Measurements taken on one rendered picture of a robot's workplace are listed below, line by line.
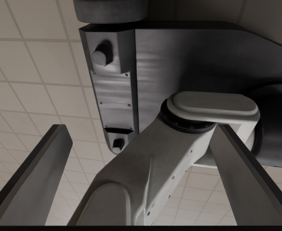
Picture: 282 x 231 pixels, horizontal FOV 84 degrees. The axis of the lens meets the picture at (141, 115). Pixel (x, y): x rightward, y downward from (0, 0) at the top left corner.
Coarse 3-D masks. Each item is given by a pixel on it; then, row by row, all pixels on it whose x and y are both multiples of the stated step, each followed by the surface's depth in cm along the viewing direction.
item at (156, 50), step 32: (96, 32) 38; (128, 32) 39; (160, 32) 40; (192, 32) 39; (224, 32) 38; (96, 64) 43; (128, 64) 44; (160, 64) 45; (192, 64) 43; (224, 64) 42; (256, 64) 41; (96, 96) 53; (128, 96) 51; (160, 96) 52; (256, 96) 44; (128, 128) 60; (256, 128) 37
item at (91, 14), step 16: (80, 0) 37; (96, 0) 35; (112, 0) 35; (128, 0) 36; (144, 0) 39; (80, 16) 39; (96, 16) 37; (112, 16) 37; (128, 16) 38; (144, 16) 42
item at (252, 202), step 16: (224, 128) 10; (224, 144) 9; (240, 144) 9; (224, 160) 9; (240, 160) 8; (256, 160) 8; (224, 176) 9; (240, 176) 8; (256, 176) 7; (240, 192) 8; (256, 192) 7; (272, 192) 6; (240, 208) 8; (256, 208) 7; (272, 208) 6; (240, 224) 8; (256, 224) 7; (272, 224) 6
